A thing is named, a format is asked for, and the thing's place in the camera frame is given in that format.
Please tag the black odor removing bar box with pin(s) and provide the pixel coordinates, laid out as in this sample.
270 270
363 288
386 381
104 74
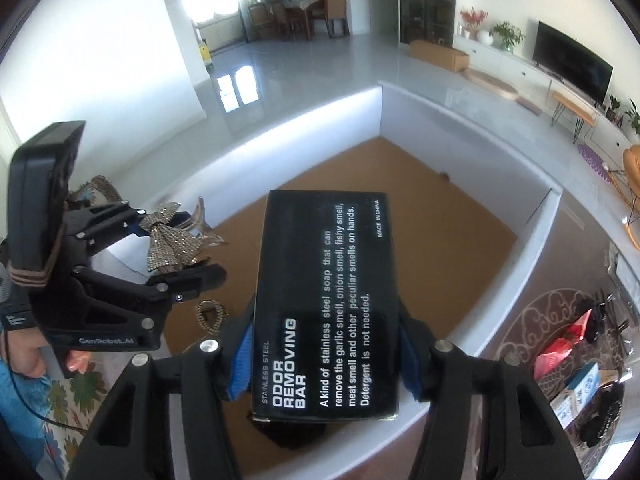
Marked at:
326 309

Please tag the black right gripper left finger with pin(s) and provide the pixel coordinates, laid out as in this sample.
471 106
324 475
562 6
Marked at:
130 438

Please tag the green potted plant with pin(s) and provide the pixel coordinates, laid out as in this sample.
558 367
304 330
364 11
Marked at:
510 35

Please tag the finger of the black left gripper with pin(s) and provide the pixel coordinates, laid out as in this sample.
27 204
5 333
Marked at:
92 229
144 305

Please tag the blue white small box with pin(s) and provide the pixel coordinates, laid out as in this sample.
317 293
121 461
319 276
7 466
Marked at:
578 392

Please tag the left hand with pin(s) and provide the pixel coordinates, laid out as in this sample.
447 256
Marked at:
24 353

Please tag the black flat television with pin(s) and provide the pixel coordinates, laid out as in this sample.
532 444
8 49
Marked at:
572 62

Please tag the wooden dining table set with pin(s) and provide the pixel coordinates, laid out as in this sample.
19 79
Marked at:
284 19

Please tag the purple round floor mat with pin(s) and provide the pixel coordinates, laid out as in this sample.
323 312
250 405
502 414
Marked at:
593 160

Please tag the rhinestone bow hair clip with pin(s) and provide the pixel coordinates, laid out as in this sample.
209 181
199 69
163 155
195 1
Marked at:
170 248

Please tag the brown cardboard box on floor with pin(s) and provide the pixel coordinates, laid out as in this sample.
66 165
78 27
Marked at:
447 58

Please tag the wooden bench with hairpin legs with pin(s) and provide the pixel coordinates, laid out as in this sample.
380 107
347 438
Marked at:
574 112

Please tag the red flower vase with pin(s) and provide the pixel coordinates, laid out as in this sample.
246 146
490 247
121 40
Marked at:
472 19

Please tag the white tv cabinet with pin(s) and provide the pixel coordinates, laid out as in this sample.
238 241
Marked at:
538 87

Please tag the black fluffy hair accessory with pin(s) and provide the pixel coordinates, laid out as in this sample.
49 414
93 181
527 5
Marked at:
610 405

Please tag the floral patterned cloth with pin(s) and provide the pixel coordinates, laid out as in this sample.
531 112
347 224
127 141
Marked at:
48 416

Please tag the red gift bag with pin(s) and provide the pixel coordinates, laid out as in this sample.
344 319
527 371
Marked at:
561 347

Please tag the white cardboard sorting box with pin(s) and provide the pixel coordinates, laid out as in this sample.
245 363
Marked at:
469 217

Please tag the orange lounge chair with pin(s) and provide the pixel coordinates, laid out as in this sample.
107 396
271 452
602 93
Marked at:
627 184

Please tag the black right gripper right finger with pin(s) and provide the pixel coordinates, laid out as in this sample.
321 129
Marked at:
492 410

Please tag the dark glass display cabinet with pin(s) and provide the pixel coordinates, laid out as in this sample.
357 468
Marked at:
430 20

